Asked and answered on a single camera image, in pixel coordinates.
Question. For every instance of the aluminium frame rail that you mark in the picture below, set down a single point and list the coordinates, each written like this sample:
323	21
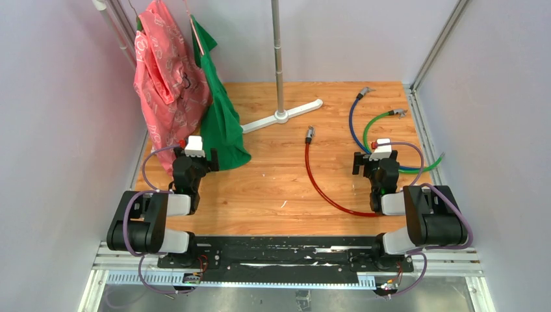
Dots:
441	280

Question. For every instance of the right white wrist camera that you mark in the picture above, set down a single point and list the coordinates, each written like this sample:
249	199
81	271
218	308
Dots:
381	149

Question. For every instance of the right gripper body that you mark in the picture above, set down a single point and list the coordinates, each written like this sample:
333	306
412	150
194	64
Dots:
371	166

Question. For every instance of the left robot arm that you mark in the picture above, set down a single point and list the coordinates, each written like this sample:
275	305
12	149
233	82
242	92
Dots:
139	223

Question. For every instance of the pink patterned garment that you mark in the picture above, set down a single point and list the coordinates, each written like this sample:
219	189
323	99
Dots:
173	90

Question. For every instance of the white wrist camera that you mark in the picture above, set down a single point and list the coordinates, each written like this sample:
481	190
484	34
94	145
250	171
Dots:
193	146
381	149

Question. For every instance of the green t-shirt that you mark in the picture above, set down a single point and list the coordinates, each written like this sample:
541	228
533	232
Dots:
220	126

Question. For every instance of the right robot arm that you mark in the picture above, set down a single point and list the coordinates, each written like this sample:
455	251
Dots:
431	213

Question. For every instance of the white clothes rack stand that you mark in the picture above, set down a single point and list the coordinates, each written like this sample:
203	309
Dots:
281	115

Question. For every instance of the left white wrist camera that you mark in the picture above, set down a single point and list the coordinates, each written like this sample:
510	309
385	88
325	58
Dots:
193	146

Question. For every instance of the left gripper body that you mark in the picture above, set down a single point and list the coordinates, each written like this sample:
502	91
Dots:
201	164

